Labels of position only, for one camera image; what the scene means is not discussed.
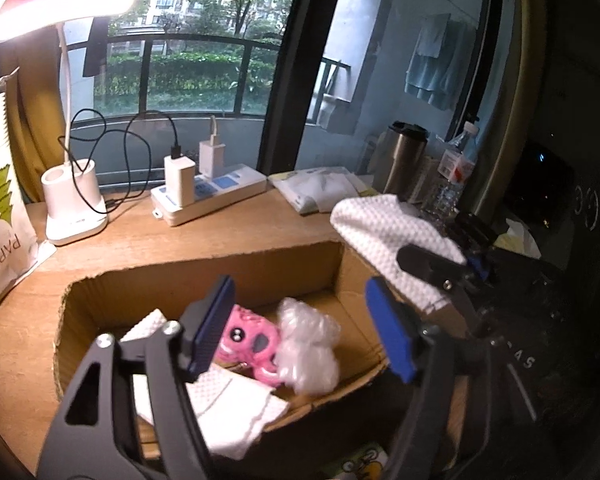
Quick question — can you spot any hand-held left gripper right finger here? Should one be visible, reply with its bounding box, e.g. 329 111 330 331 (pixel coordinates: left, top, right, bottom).
365 275 496 480

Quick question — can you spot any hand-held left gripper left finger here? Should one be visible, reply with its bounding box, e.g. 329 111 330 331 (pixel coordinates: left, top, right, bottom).
35 275 237 480

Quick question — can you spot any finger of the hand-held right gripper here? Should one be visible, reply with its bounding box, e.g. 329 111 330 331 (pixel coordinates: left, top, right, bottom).
452 212 498 281
396 244 481 306

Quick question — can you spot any white textured cloth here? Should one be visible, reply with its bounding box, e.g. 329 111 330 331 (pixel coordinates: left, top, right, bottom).
330 194 468 317
120 309 292 461

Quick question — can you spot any cardboard box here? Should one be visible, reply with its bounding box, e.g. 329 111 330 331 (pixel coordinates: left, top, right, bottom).
52 240 470 461

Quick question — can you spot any pink plush toy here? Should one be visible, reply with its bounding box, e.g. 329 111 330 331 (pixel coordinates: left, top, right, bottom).
214 303 287 389

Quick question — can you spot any crumpled yellowish paper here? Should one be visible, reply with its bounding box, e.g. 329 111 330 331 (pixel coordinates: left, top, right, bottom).
494 219 543 260

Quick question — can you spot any clear water bottle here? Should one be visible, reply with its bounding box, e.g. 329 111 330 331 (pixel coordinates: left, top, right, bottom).
422 122 481 227

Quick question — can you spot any crinkled white plastic bag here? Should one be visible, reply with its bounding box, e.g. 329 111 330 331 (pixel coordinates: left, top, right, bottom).
275 297 342 396

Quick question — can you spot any steel thermos cup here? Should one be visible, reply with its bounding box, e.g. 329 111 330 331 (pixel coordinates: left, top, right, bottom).
374 121 431 202

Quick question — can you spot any yellow cartoon packet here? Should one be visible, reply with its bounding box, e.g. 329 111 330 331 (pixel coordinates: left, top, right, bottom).
324 441 390 480

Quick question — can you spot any white tissue packet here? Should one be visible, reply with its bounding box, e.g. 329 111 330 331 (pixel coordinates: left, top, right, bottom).
269 166 377 216

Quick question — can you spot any white power strip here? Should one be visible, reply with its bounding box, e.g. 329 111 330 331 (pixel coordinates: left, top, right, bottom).
150 164 269 227

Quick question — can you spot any white charger with black plug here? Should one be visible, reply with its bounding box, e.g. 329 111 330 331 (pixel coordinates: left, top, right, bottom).
163 143 197 207

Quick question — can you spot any light blue hanging towel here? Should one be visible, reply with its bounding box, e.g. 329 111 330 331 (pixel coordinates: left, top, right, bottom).
404 12 477 112

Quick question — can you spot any white desk lamp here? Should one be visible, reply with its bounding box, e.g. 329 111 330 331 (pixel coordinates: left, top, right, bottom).
0 0 142 247

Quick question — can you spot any paper towel bag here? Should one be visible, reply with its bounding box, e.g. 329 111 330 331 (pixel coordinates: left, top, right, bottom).
0 67 47 319

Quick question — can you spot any yellow curtain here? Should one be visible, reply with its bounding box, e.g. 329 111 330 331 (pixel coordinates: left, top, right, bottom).
4 24 70 207

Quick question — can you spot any black balcony railing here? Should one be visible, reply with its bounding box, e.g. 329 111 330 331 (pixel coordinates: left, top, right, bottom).
62 32 285 117

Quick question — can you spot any black cable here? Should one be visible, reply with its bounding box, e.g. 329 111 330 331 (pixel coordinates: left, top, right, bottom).
57 108 182 214

